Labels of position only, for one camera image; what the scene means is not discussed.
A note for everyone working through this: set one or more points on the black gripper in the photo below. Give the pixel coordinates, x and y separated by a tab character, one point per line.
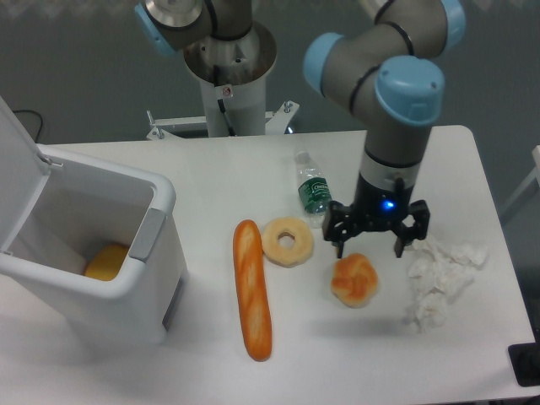
377	209

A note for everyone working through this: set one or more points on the white push-lid trash can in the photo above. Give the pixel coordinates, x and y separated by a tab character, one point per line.
59	209

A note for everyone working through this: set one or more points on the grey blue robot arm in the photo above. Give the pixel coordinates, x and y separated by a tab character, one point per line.
385	78

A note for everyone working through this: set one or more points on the round twisted bread roll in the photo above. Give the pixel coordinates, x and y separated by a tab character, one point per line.
354	280

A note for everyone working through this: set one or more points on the green label water bottle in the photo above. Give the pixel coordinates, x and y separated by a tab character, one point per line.
312	187

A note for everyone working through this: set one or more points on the crumpled white tissue paper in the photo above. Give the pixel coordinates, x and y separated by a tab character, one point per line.
440	271

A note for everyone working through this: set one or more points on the long orange baguette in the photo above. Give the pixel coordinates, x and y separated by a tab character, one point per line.
255	318

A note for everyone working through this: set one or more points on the black device at edge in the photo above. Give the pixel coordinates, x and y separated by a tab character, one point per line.
524	358

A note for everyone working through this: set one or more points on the yellow object inside bin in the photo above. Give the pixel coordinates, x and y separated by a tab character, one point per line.
107	263

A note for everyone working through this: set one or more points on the pale ring donut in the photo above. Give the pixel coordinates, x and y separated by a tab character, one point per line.
287	241

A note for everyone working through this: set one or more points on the white metal base frame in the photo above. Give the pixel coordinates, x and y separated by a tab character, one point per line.
277	122

